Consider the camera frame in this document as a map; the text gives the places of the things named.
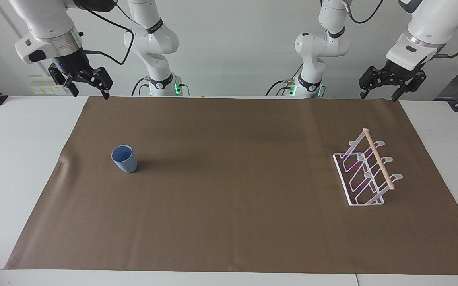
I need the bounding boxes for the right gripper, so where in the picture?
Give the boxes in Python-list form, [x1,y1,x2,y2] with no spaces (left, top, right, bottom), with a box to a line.
[48,48,114,100]

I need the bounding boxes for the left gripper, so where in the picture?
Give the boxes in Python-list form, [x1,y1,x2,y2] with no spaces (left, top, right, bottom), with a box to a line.
[358,59,427,102]

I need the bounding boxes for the blue cup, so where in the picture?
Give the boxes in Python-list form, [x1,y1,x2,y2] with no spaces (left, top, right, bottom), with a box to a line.
[111,145,138,174]

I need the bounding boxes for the white wall socket box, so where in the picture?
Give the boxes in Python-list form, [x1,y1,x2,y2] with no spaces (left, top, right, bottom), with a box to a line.
[29,75,72,95]

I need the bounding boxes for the white wire cup holder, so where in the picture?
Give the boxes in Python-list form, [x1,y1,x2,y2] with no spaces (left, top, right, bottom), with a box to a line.
[332,127,404,207]

